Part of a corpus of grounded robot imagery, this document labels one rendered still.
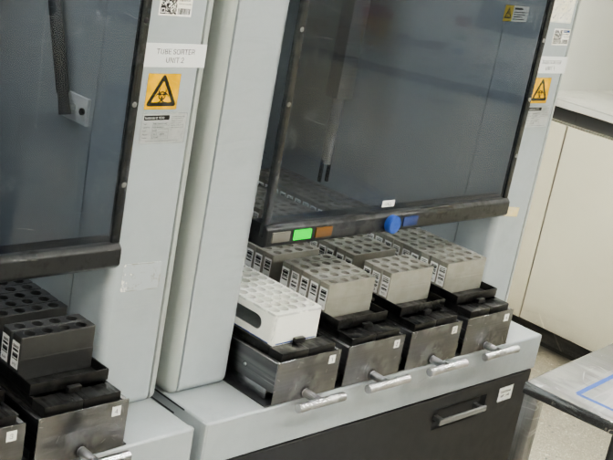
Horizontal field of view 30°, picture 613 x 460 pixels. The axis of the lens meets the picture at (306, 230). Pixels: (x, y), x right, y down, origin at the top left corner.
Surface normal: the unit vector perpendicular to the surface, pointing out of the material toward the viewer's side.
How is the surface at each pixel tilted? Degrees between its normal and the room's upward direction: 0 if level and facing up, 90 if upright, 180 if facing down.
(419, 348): 90
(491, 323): 90
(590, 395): 0
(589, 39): 90
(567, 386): 0
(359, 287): 90
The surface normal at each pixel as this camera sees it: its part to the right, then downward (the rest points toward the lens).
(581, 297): -0.71, 0.08
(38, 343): 0.69, 0.33
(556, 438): 0.18, -0.94
